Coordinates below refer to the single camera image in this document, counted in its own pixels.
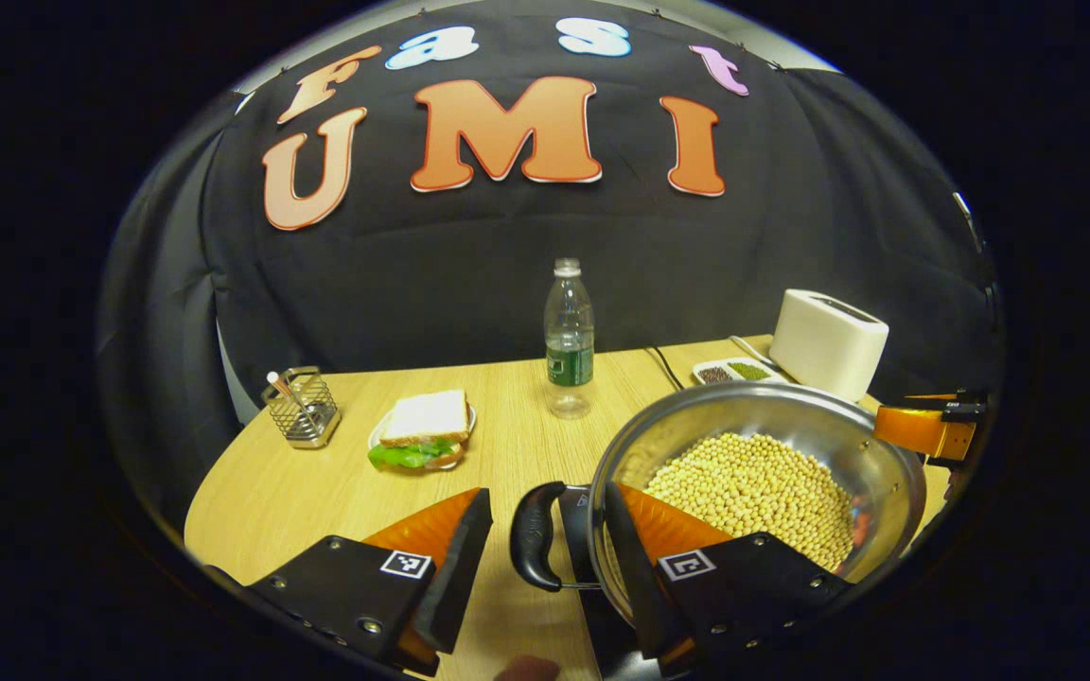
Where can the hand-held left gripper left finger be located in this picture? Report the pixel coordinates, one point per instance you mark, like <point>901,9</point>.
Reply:
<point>465,577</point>

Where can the white divided seasoning dish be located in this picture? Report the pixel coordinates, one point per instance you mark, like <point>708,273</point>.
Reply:
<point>739,372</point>

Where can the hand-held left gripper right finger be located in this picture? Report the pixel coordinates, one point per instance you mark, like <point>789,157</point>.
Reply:
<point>635,577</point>

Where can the lettuce sandwich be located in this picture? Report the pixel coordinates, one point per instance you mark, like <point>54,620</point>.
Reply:
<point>427,421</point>

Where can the clear plastic water bottle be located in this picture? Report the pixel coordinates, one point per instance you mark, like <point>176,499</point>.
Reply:
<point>570,350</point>

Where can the black backdrop cloth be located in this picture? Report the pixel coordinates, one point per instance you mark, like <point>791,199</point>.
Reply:
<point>507,255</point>

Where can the pile of soybeans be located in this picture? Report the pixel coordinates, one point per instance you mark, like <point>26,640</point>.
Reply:
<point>753,492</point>

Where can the white toaster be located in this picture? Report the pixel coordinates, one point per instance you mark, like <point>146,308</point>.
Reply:
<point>829,345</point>

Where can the stainless steel pot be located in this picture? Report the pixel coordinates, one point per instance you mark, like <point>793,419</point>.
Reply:
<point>763,411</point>

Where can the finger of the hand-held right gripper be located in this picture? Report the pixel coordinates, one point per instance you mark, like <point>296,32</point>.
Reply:
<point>961,407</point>
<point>923,433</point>

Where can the wooden stick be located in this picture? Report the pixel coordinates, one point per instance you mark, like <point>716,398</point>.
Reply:
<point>282,390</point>

